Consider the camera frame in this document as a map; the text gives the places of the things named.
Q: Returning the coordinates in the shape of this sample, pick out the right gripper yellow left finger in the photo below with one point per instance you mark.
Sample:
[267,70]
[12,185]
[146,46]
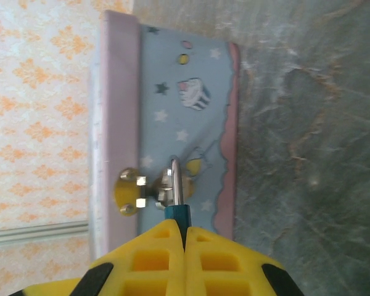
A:
[142,271]

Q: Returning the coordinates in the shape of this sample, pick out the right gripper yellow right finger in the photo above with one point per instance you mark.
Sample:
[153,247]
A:
[234,271]

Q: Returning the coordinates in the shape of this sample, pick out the cartoon print tin box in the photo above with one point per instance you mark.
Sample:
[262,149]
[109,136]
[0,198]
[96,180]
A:
[160,123]

